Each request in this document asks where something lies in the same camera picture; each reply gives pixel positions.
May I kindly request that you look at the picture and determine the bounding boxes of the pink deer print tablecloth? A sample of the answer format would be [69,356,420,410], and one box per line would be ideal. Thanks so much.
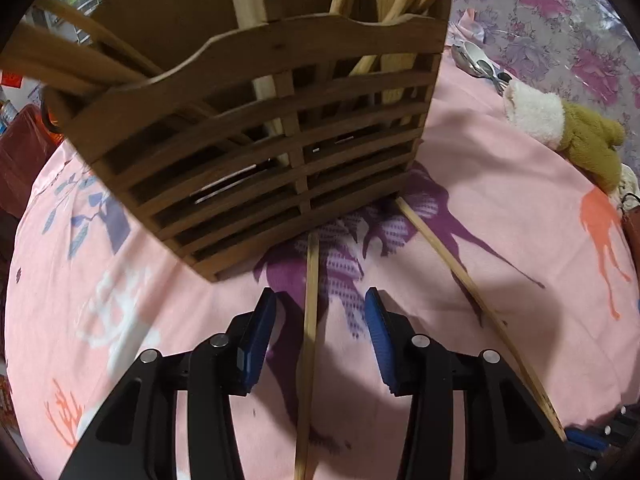
[6,62,639,479]

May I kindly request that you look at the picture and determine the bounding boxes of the brown leather wallet case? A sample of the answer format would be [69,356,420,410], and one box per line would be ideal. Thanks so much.
[622,207,640,274]

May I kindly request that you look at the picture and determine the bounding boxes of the olive green plush towel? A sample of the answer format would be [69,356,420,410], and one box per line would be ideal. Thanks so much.
[503,79,626,194]

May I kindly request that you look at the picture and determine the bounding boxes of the red cloth covered table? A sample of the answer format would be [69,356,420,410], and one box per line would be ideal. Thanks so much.
[0,104,59,219]

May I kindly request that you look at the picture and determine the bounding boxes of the wooden chopstick holder box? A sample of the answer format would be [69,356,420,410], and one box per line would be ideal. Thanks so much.
[43,0,451,280]

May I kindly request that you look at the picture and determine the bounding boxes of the floral plastic wall cover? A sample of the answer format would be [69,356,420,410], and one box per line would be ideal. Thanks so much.
[451,0,639,168]

